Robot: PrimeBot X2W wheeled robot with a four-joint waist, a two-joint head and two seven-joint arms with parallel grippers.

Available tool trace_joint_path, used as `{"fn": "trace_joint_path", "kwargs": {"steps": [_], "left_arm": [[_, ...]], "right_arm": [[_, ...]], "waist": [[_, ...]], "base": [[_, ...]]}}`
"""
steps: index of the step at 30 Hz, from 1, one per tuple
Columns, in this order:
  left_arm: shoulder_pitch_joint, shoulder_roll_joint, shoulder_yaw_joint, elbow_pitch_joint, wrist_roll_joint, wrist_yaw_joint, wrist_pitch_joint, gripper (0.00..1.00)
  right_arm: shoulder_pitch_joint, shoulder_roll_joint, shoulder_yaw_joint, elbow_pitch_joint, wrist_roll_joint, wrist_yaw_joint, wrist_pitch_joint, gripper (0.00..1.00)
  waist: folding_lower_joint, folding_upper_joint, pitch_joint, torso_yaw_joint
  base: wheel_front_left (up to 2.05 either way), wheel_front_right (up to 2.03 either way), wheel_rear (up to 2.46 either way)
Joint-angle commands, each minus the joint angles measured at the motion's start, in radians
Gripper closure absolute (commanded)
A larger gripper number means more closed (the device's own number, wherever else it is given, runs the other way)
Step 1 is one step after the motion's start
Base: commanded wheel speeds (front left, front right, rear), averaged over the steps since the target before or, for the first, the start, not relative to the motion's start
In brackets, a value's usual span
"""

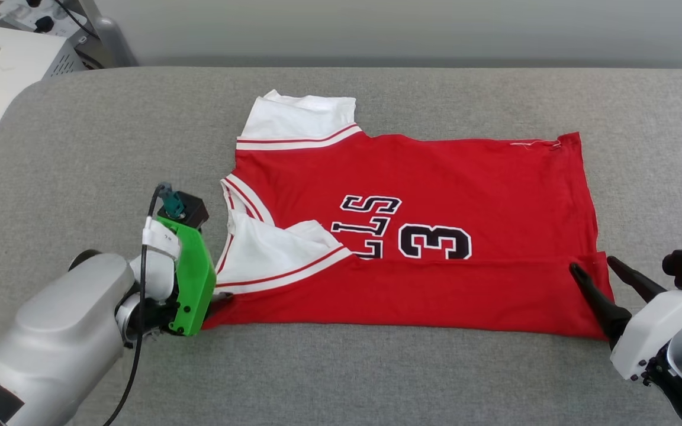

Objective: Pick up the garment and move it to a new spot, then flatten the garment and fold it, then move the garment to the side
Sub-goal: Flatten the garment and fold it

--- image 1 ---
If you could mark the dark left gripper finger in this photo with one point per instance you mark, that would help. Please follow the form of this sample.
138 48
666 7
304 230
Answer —
219 299

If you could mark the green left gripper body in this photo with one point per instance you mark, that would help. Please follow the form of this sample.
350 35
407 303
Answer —
193 284

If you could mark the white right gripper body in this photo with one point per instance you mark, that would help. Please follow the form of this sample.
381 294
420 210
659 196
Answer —
649 337

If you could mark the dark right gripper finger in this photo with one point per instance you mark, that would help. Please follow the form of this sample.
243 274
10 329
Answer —
604 310
637 279

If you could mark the red white basketball jersey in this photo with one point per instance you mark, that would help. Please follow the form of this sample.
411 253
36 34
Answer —
436 177

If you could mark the white label tape strip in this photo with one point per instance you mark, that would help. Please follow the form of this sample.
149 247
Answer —
160 236

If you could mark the white equipment case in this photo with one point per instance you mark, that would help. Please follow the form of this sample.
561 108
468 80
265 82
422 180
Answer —
15 77

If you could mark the white power strip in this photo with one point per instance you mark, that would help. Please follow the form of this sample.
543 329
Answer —
27 15

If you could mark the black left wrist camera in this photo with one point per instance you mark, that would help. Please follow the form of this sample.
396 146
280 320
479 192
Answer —
193 210

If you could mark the grey metal frame post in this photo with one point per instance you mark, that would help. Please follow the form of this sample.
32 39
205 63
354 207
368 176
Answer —
107 35

